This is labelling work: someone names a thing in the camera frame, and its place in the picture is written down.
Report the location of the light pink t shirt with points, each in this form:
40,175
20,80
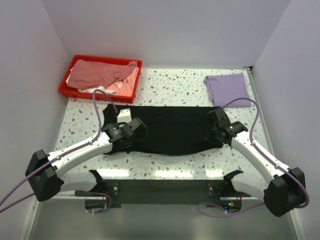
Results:
125,87

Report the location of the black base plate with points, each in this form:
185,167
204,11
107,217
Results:
112,193

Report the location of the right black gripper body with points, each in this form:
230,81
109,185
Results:
213,136

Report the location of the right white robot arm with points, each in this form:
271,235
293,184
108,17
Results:
284,188

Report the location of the folded lavender t shirt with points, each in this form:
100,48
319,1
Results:
223,89

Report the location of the dusty pink t shirt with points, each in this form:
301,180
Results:
123,71

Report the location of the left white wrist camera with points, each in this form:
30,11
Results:
124,116

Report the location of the black t shirt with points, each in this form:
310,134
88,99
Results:
173,130

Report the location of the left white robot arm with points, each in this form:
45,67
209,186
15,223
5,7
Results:
45,171

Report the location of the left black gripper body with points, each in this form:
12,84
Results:
130,144

